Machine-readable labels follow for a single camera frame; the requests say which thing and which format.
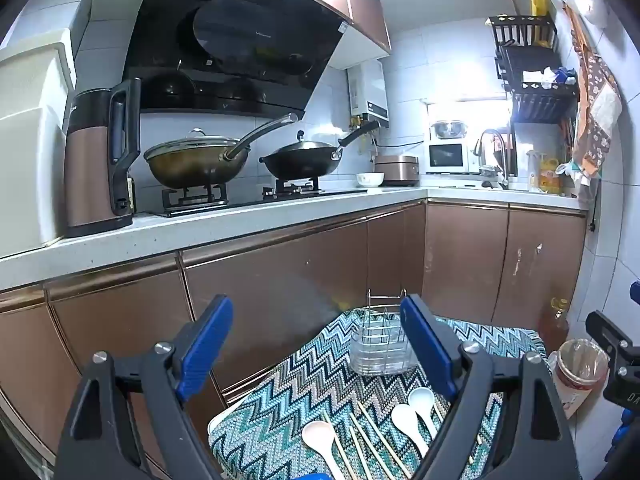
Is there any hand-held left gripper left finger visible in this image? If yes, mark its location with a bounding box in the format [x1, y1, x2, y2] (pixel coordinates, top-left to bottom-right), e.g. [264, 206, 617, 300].
[57, 294, 234, 480]

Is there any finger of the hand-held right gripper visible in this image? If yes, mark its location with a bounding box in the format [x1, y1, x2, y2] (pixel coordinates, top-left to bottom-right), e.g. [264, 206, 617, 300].
[585, 310, 636, 363]

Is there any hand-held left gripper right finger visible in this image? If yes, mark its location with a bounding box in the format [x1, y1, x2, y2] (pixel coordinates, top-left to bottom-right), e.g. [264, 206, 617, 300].
[400, 294, 583, 480]

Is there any wire utensil holder basket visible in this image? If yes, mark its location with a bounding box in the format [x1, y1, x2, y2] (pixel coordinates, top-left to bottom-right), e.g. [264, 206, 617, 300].
[348, 287, 418, 376]

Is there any white ceramic spoon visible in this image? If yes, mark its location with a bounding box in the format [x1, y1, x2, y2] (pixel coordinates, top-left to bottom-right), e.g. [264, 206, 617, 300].
[408, 387, 443, 438]
[391, 403, 432, 456]

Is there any person's right hand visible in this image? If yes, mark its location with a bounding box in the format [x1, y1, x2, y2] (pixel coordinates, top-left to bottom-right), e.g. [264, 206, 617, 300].
[606, 406, 640, 462]

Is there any bin with plastic bag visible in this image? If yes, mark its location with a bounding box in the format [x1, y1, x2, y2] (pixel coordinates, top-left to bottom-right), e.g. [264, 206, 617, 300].
[549, 338, 612, 419]

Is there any amber oil bottle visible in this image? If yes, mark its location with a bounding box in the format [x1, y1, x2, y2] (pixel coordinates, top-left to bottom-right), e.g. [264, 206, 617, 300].
[538, 297, 571, 357]

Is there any zigzag knitted cloth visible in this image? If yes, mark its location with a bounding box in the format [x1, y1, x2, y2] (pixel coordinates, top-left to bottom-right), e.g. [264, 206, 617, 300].
[207, 305, 553, 480]

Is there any beige ceramic spoon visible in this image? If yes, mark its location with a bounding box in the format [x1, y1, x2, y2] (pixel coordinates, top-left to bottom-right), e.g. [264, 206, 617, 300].
[301, 420, 353, 480]

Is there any black gas stove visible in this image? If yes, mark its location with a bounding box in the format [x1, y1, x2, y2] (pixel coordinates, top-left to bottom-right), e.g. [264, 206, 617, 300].
[160, 179, 369, 218]

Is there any yellow cooking oil bottle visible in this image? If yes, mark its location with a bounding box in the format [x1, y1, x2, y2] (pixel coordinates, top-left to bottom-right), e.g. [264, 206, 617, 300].
[537, 156, 562, 192]

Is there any copper rice cooker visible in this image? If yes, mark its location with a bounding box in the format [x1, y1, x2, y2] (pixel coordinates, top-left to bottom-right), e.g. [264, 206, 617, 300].
[373, 154, 420, 187]

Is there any brass wok with lid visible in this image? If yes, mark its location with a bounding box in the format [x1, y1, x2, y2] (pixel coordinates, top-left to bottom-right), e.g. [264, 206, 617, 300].
[143, 112, 300, 189]

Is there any white microwave oven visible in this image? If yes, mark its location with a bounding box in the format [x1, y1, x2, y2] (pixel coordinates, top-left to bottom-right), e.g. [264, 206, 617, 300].
[425, 141, 482, 175]

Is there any black wok with lid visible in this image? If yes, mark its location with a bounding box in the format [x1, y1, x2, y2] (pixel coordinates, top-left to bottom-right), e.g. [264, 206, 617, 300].
[258, 120, 381, 181]

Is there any copper and black electric kettle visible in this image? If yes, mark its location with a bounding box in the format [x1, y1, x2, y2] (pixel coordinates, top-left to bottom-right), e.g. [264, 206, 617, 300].
[62, 77, 143, 239]

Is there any curved kitchen faucet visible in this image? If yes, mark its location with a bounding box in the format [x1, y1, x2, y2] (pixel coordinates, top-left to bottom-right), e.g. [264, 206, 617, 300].
[473, 128, 511, 190]

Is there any steel bowl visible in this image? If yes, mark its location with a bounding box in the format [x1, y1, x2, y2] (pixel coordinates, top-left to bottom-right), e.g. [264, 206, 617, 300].
[430, 120, 469, 140]

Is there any patterned hanging apron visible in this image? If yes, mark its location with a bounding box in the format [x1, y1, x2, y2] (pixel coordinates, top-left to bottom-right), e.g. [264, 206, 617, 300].
[569, 7, 624, 182]

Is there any white water heater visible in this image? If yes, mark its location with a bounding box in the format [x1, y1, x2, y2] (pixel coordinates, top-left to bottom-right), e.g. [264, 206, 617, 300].
[347, 57, 391, 127]

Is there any white boxy appliance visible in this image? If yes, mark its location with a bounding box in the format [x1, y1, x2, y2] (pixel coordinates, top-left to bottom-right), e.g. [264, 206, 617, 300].
[0, 27, 79, 262]

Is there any black range hood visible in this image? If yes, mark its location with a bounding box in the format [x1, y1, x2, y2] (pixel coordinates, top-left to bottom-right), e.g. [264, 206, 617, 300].
[122, 0, 357, 117]

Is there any yellow canister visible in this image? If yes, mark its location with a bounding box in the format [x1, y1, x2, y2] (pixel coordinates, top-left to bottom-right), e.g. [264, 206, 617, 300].
[530, 0, 551, 44]

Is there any black wall rack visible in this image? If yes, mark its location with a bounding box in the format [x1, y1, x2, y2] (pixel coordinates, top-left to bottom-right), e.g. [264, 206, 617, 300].
[487, 14, 582, 127]

